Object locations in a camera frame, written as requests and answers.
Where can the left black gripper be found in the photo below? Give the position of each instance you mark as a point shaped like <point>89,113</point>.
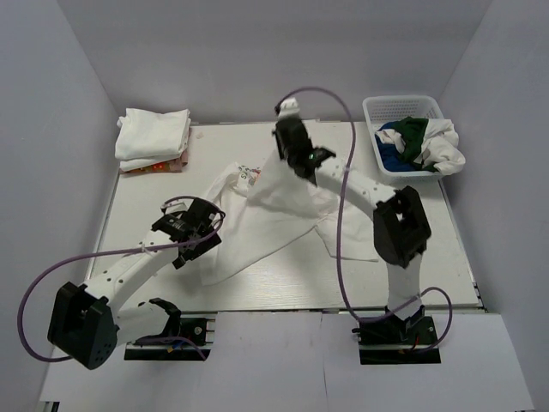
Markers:
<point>209,239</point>

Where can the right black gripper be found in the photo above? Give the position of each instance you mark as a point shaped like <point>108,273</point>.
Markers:
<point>282,156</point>

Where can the white graphic print t shirt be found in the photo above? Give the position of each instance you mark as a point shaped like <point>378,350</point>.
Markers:
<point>269,207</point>

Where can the blue t shirt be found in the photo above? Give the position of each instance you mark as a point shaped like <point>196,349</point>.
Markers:
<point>390,155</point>

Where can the dark green t shirt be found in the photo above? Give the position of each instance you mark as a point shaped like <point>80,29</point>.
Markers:
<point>412,131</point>

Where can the plain white t shirt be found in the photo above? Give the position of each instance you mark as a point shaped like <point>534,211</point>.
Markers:
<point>439,148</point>

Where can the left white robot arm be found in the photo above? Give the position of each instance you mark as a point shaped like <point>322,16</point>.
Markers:
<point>90,320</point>

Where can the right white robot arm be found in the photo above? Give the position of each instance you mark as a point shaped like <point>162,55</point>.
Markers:
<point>400,226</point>

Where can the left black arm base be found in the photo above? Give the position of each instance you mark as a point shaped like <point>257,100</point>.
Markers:
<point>191,341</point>

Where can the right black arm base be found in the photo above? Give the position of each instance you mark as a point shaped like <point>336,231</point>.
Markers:
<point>392,342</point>

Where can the folded shirt with orange print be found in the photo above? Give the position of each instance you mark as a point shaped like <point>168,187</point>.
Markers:
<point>171,163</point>

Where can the white plastic basket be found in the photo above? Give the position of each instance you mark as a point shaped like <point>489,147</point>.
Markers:
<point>380,110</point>

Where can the top folded white shirt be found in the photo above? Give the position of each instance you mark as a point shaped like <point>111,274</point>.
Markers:
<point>144,134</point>

